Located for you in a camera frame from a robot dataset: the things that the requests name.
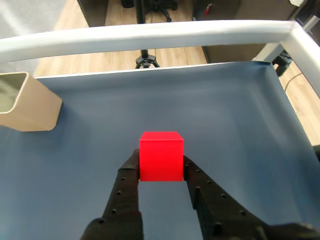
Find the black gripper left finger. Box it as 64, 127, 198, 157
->
81, 148, 145, 240

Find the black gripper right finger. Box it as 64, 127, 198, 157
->
183, 154, 320, 240

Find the red cube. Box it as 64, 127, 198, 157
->
139, 131, 185, 182

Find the beige rounded box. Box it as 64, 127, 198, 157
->
0, 71, 63, 133

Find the dark blue table mat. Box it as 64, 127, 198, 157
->
0, 61, 320, 240

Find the black tripod stand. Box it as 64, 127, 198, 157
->
134, 0, 161, 70

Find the black table clamp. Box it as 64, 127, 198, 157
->
273, 50, 293, 77

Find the black office chair base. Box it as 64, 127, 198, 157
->
121, 0, 179, 22

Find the white metal frame rail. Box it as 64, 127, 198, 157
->
0, 19, 320, 148

